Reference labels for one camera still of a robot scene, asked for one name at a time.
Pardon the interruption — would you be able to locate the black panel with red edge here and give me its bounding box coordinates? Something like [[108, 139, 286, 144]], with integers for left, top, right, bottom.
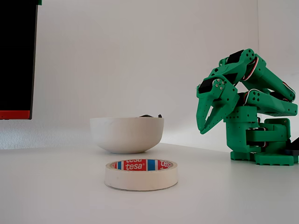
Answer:
[[0, 0, 39, 120]]

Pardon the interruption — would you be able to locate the red white black servo cable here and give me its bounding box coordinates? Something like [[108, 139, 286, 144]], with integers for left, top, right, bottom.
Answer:
[[242, 57, 260, 82], [237, 92, 249, 105], [280, 81, 295, 101]]

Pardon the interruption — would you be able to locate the black cloth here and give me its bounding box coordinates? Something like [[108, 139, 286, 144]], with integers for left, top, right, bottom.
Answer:
[[137, 113, 163, 119]]

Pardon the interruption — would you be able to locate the black bar clamp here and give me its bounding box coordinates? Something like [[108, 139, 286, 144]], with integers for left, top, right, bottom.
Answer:
[[283, 137, 299, 164]]

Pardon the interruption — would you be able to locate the white bowl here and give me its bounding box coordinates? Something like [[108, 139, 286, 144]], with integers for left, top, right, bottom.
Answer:
[[89, 117, 164, 154]]

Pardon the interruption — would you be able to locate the white tesa tape roll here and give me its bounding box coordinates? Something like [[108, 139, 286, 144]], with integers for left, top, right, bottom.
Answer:
[[104, 158, 178, 191]]

